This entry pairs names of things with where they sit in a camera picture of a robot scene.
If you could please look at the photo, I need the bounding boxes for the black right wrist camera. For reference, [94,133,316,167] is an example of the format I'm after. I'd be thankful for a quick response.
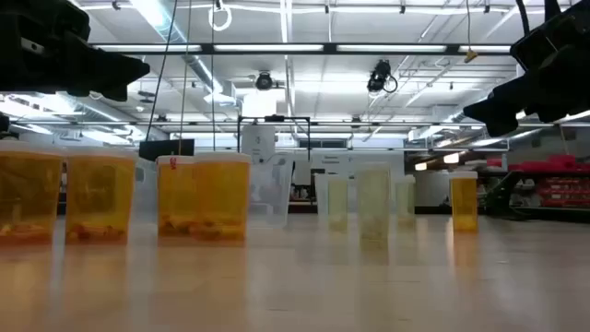
[510,25,560,71]

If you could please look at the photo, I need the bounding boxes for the small orange pill bottle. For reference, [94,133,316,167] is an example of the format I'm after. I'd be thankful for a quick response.
[449,171,479,233]

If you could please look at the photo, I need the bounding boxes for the white equipment sign board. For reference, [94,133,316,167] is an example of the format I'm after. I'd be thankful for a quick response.
[312,150,407,177]

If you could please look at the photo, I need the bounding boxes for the clear plastic bin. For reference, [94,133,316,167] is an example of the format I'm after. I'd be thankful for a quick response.
[133,150,297,228]
[314,171,416,217]

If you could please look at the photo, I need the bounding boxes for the white hanging ring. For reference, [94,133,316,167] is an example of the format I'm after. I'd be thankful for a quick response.
[207,3,233,33]

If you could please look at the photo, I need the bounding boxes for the black monitor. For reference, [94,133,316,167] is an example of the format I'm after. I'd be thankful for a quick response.
[138,138,195,162]

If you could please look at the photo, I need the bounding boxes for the white paper sign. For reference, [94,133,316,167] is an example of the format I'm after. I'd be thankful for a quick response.
[241,124,277,163]

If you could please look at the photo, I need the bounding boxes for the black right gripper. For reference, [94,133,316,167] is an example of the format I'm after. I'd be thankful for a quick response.
[463,0,590,138]

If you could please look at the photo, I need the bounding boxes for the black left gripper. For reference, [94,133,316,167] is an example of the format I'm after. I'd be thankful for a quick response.
[0,0,151,102]

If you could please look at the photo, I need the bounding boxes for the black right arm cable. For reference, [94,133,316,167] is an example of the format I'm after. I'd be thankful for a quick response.
[514,0,532,36]

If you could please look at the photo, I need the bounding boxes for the black dome camera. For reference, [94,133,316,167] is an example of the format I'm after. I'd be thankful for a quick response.
[254,70,275,92]

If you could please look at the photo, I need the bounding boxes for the shelf with red bins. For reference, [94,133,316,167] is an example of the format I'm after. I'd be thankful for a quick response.
[478,154,590,220]

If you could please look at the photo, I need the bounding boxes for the small pale yellow pill bottle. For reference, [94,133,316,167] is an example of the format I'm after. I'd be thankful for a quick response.
[356,162,393,243]
[395,174,418,228]
[327,174,350,233]

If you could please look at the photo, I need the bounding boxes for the black rail with light strips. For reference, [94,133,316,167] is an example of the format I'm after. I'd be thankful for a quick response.
[89,42,513,57]

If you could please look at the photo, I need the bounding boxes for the black camera with cable loop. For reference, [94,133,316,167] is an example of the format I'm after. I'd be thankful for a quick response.
[366,58,398,95]

